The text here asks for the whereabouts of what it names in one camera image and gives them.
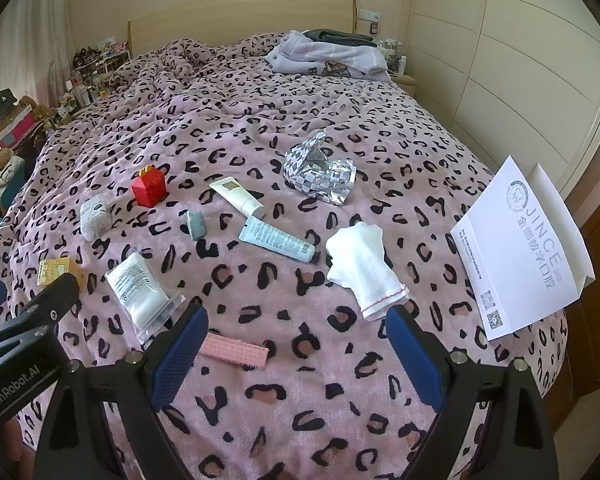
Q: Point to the white wall socket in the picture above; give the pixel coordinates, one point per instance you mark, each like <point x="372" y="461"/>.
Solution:
<point x="369" y="14"/>

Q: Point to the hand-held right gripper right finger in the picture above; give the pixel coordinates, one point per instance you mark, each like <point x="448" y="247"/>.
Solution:
<point x="415" y="365"/>

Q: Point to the cream tube with gold label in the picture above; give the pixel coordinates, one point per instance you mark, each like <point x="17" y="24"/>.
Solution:
<point x="237" y="195"/>

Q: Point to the white sock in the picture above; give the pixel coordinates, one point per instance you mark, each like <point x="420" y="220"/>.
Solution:
<point x="355" y="260"/>

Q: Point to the speckled white pouch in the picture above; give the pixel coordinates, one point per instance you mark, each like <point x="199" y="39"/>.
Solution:
<point x="95" y="220"/>

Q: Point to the clear packet of cotton pads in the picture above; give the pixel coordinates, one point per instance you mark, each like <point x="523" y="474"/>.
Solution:
<point x="137" y="285"/>

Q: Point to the white shelf with figurines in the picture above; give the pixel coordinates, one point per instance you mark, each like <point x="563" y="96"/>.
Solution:
<point x="100" y="60"/>

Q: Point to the white wardrobe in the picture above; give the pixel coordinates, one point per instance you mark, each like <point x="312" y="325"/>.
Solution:
<point x="520" y="60"/>

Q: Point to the white paper bag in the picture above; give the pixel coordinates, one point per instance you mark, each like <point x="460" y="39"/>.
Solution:
<point x="520" y="260"/>

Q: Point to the dark grey folded clothing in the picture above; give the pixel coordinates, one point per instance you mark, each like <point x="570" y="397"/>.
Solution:
<point x="340" y="37"/>

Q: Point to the cluster of small bottles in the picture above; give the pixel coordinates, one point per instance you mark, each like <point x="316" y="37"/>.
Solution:
<point x="392" y="52"/>

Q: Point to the pink flat strip packet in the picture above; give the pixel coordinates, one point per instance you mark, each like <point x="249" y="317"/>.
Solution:
<point x="235" y="350"/>

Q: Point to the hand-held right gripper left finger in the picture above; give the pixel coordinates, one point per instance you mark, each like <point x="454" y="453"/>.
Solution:
<point x="180" y="355"/>

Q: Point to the small grey pouch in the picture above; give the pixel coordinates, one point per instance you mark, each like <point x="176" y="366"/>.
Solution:
<point x="196" y="224"/>

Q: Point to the pale blue tube black cap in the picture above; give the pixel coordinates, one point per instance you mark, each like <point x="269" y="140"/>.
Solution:
<point x="275" y="237"/>

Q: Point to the silver checkered foil bag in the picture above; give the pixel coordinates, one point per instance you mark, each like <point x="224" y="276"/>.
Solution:
<point x="320" y="175"/>

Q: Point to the pink storage box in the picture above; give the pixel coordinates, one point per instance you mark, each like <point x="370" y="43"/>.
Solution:
<point x="17" y="127"/>

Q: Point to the sheer white curtain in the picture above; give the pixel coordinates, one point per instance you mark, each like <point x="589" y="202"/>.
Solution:
<point x="25" y="50"/>

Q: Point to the pink leopard print blanket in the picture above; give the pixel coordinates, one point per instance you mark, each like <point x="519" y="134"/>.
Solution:
<point x="280" y="110"/>

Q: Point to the beige wooden headboard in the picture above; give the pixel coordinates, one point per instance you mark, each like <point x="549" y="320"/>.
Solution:
<point x="230" y="20"/>

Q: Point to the pile of folded clothes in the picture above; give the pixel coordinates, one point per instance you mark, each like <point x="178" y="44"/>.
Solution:
<point x="320" y="52"/>

